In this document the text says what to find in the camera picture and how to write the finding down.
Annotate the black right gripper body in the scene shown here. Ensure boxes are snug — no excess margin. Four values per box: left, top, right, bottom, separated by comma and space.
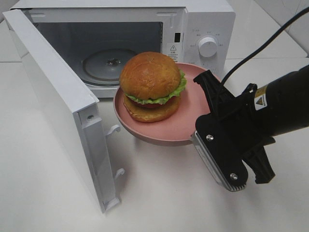
207, 93, 275, 164

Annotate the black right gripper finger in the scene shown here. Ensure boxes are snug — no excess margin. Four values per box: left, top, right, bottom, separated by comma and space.
243, 146, 275, 184
193, 70, 238, 116

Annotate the pink round plate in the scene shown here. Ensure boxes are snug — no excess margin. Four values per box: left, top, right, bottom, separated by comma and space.
113, 63, 210, 146

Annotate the burger with lettuce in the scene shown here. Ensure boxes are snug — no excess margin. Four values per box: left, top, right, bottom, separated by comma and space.
119, 52, 187, 122

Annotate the white microwave door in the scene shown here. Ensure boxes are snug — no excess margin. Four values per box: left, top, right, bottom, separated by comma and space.
4, 9, 124, 212

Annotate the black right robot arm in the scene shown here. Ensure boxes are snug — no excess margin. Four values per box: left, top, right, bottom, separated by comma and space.
192, 67, 309, 191

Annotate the upper white microwave knob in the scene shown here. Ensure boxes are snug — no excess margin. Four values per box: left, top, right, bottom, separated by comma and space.
198, 36, 218, 58

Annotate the white microwave oven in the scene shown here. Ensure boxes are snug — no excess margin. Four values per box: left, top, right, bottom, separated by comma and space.
9, 0, 235, 98

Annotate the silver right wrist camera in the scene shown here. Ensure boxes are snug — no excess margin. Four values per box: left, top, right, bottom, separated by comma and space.
190, 113, 249, 192

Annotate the black camera cable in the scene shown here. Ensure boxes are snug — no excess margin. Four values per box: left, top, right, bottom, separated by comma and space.
221, 4, 309, 85

